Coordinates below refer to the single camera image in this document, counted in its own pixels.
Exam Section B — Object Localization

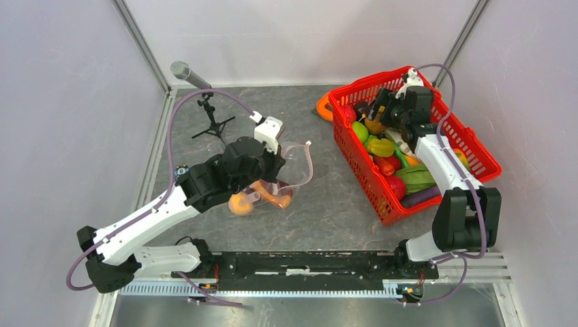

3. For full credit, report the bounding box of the orange fruit with leaf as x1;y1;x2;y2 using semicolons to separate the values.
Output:
228;192;255;215

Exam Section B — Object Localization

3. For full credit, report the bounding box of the clear zip top bag pink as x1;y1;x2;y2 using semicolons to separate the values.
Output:
240;140;314;215

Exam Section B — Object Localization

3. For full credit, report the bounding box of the papaya slice orange brown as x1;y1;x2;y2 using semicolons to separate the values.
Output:
250;181;292;209

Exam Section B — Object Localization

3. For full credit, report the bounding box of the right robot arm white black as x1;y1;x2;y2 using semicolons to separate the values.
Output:
369;85;502;278

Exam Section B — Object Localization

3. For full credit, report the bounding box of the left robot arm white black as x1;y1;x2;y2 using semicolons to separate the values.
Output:
73;136;286;294

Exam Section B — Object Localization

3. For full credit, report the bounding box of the dark mangosteen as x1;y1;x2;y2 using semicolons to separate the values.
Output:
353;101;371;121

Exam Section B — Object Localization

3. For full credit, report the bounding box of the yellow star fruit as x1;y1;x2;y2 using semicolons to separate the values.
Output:
366;138;395;157

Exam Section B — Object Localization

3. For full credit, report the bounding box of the red strawberry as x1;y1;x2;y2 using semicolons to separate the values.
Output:
341;104;357;125

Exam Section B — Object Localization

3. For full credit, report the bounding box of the green apple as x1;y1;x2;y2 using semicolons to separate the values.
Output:
351;121;369;144

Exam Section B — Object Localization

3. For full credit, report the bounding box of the black tripod stand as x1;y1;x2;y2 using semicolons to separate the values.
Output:
191;93;236;144

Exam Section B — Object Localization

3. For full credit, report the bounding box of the red tomato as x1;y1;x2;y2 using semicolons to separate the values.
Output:
385;155;403;172

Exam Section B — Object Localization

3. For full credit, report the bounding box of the orange carrot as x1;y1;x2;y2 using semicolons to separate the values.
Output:
374;156;395;176

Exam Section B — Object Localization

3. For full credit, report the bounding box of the green leafy vegetable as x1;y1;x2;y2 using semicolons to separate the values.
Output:
394;163;436;195

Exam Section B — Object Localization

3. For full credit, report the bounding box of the small blue robot toy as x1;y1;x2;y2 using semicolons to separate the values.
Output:
174;164;189;177

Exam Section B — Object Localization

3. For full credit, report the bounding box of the red apple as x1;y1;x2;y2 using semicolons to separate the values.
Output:
385;175;407;200

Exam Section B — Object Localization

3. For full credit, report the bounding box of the mango orange green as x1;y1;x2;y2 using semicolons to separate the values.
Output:
453;149;471;172

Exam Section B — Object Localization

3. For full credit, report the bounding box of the purple eggplant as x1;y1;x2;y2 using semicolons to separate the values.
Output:
400;186;440;208

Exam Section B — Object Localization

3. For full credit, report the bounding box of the red plastic basket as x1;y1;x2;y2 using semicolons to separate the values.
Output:
328;66;502;226

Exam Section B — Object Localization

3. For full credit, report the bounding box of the grey microphone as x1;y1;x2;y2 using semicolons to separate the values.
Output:
170;61;212;89

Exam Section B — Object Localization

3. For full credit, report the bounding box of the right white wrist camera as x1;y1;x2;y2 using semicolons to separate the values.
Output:
395;67;424;99

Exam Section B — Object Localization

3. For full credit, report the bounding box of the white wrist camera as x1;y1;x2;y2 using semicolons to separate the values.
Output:
254;116;285;155
395;67;424;99

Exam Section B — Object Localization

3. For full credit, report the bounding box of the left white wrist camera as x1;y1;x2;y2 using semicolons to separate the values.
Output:
254;116;285;155

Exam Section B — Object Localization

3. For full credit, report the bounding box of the orange plastic handle piece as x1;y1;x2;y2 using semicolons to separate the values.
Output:
316;93;333;123

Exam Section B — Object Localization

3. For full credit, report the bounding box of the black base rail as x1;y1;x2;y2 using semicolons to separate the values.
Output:
186;251;439;292

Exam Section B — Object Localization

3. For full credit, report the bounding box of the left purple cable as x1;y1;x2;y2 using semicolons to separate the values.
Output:
65;88;263;292

